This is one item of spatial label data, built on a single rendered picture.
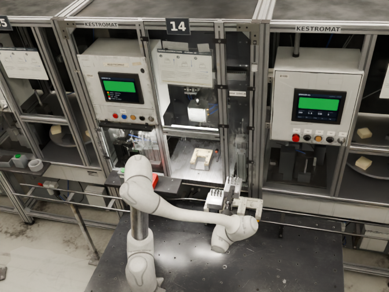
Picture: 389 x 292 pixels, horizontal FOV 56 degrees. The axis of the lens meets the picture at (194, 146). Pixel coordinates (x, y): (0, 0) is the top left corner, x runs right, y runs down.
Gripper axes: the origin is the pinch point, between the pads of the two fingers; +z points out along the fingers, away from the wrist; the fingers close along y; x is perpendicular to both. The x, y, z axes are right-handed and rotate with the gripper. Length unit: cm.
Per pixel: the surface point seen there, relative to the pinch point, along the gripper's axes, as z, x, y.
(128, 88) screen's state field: 16, 62, 60
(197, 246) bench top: -18.3, 20.0, -35.9
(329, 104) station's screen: 15, -48, 59
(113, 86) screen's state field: 16, 71, 61
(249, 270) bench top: -29.0, -15.4, -35.7
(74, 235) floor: 15, 151, -105
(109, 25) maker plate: 19, 66, 96
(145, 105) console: 18, 55, 47
